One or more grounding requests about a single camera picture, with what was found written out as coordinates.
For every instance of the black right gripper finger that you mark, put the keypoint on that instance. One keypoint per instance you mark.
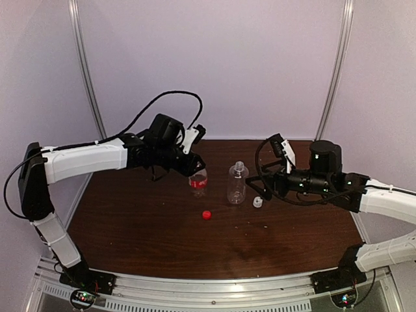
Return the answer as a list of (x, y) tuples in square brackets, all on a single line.
[(262, 185), (272, 167)]

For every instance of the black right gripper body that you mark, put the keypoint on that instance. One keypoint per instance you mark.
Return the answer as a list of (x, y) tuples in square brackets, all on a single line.
[(280, 177)]

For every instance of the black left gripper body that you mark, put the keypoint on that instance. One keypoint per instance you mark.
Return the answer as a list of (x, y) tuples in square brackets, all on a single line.
[(167, 154)]

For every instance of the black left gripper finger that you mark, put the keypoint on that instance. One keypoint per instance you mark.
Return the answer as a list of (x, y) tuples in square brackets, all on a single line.
[(198, 169), (197, 160)]

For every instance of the white bottle cap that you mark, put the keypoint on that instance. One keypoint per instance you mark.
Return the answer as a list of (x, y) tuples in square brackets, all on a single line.
[(257, 202)]

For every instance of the red-label cola bottle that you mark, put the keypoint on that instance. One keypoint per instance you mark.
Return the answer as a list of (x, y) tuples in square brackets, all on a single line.
[(198, 183)]

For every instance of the clear plastic bottle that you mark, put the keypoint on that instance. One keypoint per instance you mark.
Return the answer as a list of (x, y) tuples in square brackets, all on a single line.
[(236, 184)]

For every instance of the red bottle cap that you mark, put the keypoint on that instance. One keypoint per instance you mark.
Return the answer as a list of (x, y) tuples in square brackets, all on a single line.
[(206, 215)]

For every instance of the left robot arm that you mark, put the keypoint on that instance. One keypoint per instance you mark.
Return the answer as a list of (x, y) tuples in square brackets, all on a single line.
[(166, 143)]

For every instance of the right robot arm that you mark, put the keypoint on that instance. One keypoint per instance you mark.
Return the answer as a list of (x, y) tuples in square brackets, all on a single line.
[(325, 182)]

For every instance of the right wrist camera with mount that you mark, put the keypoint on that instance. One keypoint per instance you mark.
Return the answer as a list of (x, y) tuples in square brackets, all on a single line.
[(283, 152)]

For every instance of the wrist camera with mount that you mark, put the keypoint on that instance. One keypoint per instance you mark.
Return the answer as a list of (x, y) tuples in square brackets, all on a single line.
[(283, 152), (192, 136)]

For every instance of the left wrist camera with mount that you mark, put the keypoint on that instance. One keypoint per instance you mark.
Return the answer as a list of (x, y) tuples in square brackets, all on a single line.
[(192, 136)]

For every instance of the front aluminium rail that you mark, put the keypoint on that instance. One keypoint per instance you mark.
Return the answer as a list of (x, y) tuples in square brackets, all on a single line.
[(294, 292)]

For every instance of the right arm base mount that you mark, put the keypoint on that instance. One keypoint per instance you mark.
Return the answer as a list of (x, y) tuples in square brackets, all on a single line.
[(342, 281)]

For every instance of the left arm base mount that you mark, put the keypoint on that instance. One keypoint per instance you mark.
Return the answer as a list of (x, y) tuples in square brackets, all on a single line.
[(89, 284)]

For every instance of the right aluminium frame post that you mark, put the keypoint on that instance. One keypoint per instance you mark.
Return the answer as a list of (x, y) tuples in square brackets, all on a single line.
[(342, 48)]

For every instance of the aluminium frame post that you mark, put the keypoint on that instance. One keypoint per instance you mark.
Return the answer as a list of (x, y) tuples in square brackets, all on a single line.
[(342, 48), (85, 70)]

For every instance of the left aluminium frame post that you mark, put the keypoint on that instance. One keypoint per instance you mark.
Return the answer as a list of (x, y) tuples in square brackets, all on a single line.
[(85, 70)]

